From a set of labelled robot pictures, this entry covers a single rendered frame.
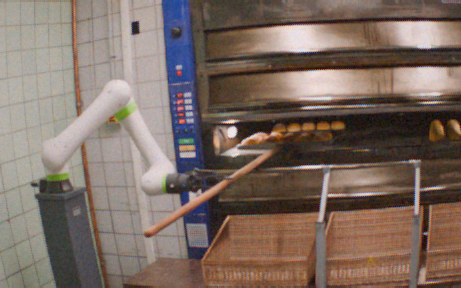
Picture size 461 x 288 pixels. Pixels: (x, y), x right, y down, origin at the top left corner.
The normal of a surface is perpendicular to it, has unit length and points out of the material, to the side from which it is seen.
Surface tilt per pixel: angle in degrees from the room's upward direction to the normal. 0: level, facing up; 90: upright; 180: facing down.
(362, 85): 70
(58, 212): 90
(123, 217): 90
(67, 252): 90
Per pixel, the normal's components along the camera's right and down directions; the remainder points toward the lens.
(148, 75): -0.33, 0.15
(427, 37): -0.35, -0.19
